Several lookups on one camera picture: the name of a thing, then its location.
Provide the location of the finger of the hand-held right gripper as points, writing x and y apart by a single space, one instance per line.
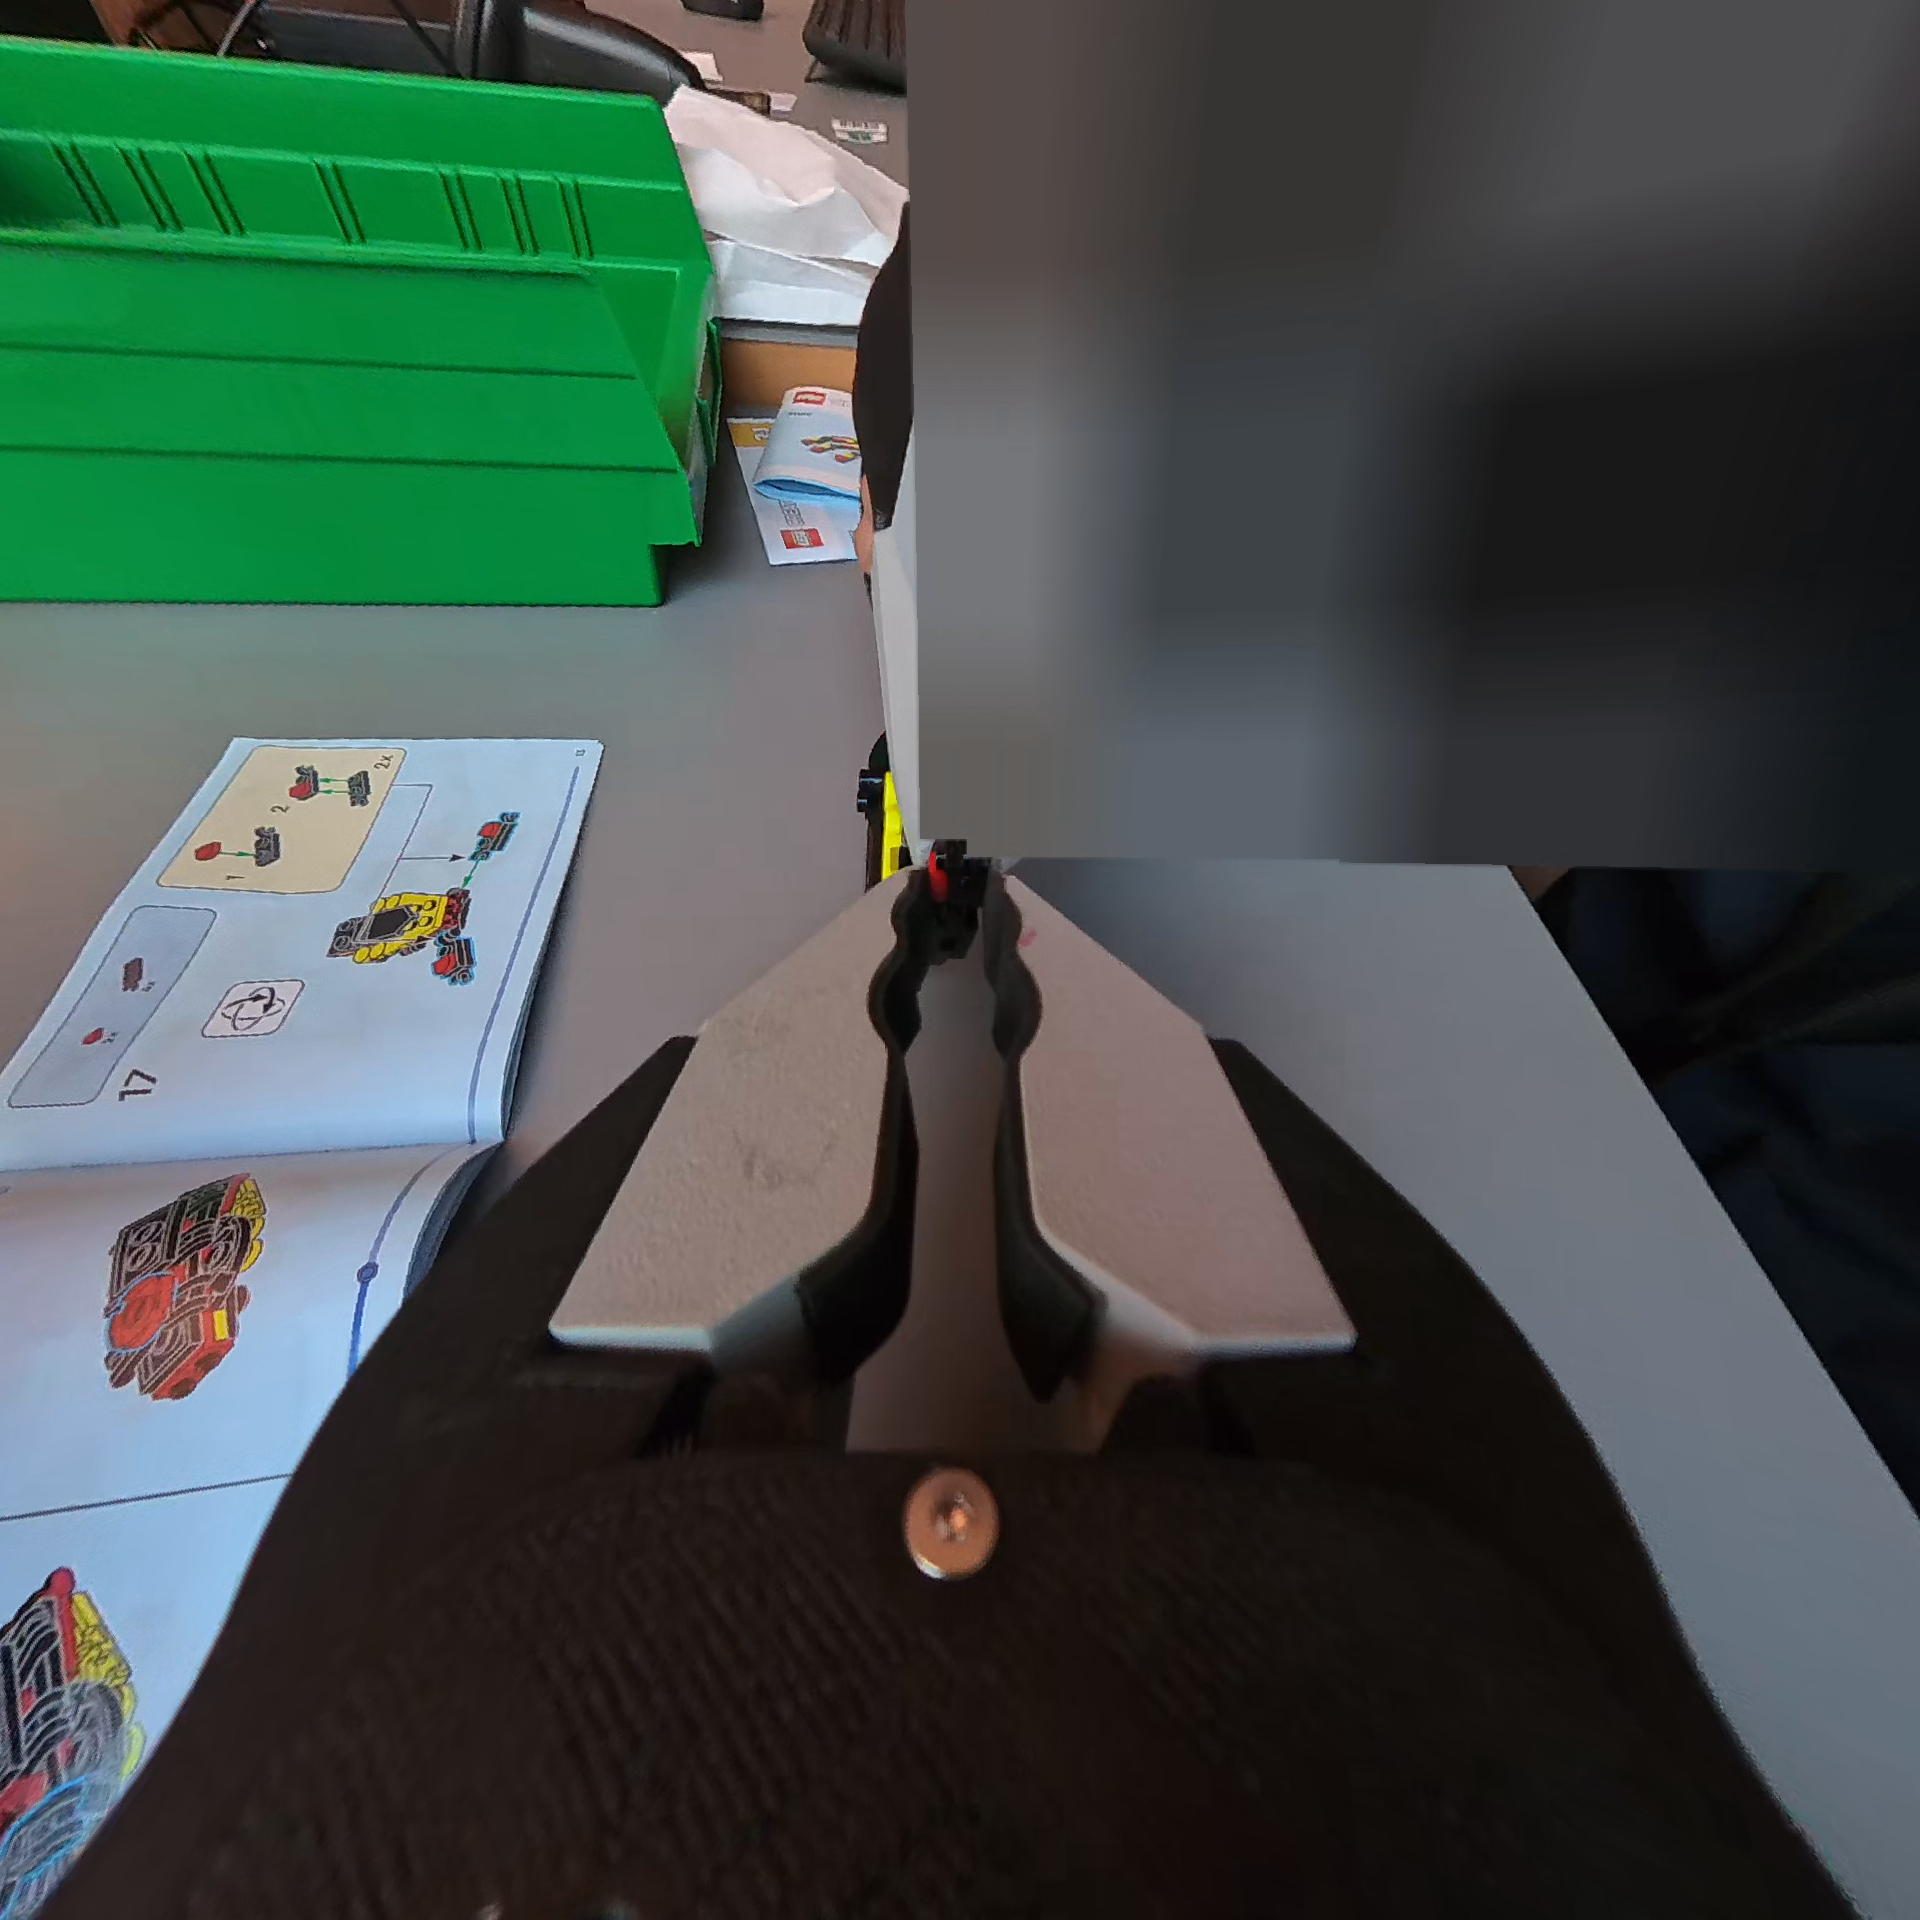
902 675

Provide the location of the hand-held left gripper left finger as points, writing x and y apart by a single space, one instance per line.
735 1186

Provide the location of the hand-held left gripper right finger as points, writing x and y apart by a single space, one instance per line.
1172 1186

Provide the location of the black red yellow lego model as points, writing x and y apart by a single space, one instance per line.
888 820

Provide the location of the small red lego piece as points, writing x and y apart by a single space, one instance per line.
940 875

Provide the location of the small lego booklets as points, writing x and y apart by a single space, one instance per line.
804 481

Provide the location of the open lego instruction booklet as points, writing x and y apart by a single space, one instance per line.
300 962

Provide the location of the brown cardboard sheet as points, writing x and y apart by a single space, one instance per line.
780 361

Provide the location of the crumpled white paper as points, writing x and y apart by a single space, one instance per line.
780 211

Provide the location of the black bag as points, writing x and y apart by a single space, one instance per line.
571 54

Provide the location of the green plastic bin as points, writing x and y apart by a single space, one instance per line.
329 389

